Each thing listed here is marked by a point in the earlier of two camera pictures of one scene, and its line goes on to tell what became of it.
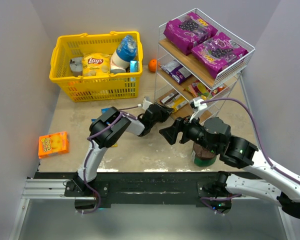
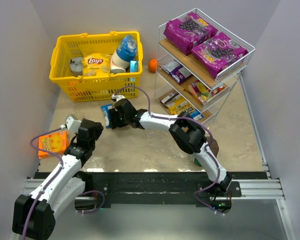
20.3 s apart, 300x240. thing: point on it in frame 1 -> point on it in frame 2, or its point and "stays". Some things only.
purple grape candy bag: x=183 y=35 stays
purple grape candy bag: x=214 y=56 stays
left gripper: x=161 y=111 -> x=90 y=126
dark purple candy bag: x=176 y=71 stays
